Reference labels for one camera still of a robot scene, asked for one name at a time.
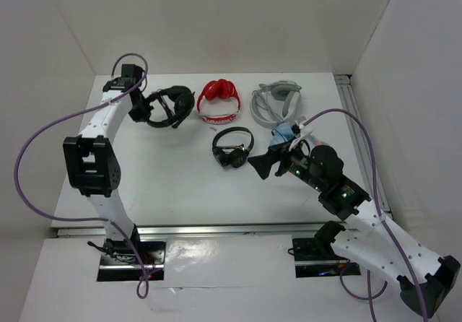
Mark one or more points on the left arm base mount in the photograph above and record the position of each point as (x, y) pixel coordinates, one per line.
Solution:
(116, 267)

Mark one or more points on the blue pink cat headphones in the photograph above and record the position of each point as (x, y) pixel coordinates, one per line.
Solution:
(283, 134)

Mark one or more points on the aluminium front table rail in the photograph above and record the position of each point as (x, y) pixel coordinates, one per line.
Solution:
(199, 230)

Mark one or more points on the large black gaming headset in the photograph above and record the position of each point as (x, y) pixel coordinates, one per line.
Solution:
(177, 103)

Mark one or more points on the small black headphones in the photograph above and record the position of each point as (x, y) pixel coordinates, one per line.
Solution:
(234, 156)

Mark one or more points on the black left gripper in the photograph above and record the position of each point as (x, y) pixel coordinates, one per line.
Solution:
(144, 112)

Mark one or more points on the grey white headphones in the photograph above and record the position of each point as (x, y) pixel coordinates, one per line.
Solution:
(275, 103)

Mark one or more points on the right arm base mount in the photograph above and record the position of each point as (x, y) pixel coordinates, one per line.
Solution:
(314, 257)

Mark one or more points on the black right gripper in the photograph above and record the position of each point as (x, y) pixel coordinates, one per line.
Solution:
(262, 163)

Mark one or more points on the red white headphones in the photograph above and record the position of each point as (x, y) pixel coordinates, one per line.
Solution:
(217, 92)

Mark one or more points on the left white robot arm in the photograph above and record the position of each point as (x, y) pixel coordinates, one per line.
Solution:
(93, 168)

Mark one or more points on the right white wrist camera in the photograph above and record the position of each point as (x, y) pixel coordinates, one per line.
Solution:
(302, 131)

